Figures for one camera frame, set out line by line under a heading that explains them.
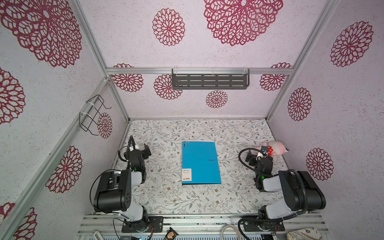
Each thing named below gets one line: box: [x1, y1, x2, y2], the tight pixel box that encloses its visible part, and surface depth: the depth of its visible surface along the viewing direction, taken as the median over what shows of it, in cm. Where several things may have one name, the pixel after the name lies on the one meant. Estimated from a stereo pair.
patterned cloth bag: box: [286, 227, 322, 240], surface depth 70 cm
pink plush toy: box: [261, 141, 289, 157], surface depth 97 cm
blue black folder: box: [181, 141, 222, 185], surface depth 98 cm
